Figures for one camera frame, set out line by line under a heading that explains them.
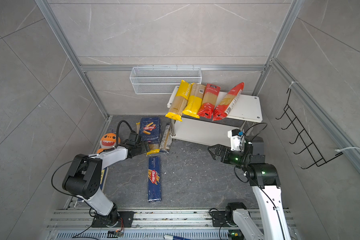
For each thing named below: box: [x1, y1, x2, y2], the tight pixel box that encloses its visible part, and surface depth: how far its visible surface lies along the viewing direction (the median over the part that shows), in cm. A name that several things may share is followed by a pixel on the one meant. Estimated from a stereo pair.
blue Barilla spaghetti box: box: [148, 155, 162, 202], surface depth 85 cm
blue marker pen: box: [164, 234, 193, 240], surface depth 69 cm
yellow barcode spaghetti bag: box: [182, 83, 206, 119], surface depth 78 cm
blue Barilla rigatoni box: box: [140, 116, 162, 143], surface depth 103 cm
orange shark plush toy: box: [97, 133, 121, 154], surface depth 97 cm
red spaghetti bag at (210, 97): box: [197, 83, 221, 119], surface depth 79 cm
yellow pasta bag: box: [135, 122, 161, 156], surface depth 100 cm
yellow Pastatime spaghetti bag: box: [165, 80, 192, 122], surface depth 78 cm
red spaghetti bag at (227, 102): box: [212, 82, 245, 122], surface depth 76 cm
